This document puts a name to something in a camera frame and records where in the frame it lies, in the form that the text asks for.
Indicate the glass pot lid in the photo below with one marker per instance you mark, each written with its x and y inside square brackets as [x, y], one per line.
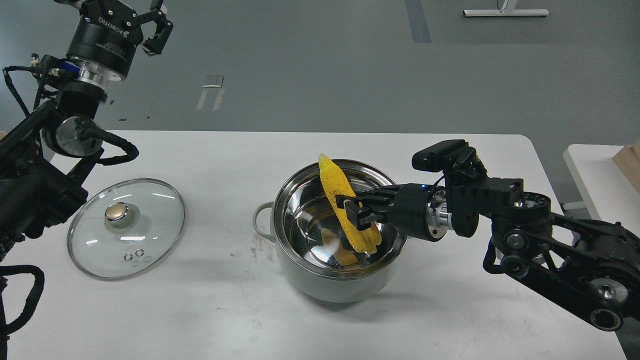
[126, 228]

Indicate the white side table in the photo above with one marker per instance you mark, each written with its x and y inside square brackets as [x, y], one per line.
[606, 192]

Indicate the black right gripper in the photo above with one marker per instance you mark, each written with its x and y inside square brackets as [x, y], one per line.
[413, 209]

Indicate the yellow corn cob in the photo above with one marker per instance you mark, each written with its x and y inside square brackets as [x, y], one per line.
[335, 183]

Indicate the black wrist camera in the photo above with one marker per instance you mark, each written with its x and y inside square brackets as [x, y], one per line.
[444, 156]

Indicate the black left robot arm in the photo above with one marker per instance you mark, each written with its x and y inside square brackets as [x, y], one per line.
[46, 158]

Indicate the white stand base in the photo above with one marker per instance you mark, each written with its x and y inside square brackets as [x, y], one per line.
[508, 9]

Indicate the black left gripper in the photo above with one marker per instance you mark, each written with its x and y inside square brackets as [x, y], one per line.
[108, 34]

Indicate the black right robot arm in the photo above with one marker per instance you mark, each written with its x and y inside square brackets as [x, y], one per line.
[588, 267]

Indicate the grey steel cooking pot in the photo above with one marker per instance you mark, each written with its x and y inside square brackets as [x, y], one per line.
[313, 250]

